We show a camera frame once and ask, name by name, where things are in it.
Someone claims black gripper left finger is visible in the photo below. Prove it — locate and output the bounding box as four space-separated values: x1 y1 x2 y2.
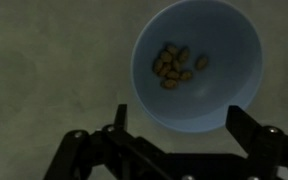
43 104 172 180

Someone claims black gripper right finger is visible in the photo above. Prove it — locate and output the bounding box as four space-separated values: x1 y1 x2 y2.
225 104 288 180

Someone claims blue bowl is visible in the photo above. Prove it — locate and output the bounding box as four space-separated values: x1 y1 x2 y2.
130 0 264 134

